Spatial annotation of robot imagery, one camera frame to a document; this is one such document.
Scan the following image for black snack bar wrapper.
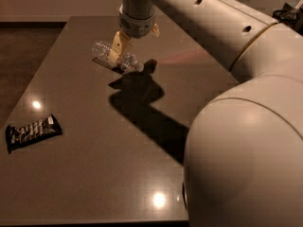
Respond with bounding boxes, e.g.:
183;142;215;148
5;114;62;153

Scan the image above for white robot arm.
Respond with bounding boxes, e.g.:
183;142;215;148
113;0;303;227

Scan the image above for clear plastic water bottle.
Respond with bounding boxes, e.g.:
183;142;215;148
92;41;144;75

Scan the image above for black cup in background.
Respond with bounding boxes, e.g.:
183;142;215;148
273;0;303;34

